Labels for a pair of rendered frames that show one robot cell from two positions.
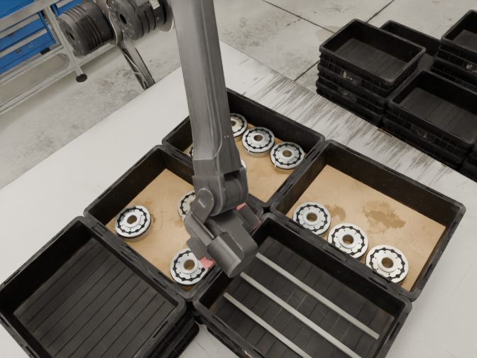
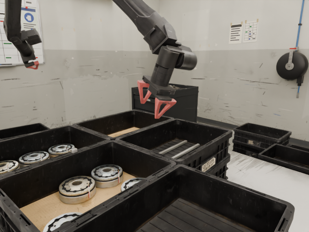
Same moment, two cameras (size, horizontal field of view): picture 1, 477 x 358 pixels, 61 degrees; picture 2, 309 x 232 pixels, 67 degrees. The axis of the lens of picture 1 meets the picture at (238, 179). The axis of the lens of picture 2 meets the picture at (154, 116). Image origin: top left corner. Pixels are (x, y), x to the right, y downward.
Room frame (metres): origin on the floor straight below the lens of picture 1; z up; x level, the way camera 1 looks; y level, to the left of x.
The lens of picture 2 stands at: (0.43, 0.76, 1.23)
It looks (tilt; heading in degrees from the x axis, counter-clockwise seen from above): 15 degrees down; 266
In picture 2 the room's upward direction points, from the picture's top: straight up
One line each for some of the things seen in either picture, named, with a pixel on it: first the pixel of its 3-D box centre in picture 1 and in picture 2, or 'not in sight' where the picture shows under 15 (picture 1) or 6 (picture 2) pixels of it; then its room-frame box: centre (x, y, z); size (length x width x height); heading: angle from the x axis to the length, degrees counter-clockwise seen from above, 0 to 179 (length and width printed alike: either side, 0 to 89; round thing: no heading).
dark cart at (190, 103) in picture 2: not in sight; (164, 126); (0.13, -1.77, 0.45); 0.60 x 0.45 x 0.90; 39
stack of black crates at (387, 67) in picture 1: (363, 84); not in sight; (1.52, -0.70, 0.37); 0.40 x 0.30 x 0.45; 39
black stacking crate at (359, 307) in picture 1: (298, 310); (176, 149); (0.28, -0.10, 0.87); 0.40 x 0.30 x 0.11; 45
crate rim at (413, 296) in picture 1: (365, 210); (125, 123); (0.50, -0.31, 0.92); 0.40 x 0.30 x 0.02; 45
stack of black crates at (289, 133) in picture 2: not in sight; (259, 153); (-0.65, -1.13, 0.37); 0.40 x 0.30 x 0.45; 129
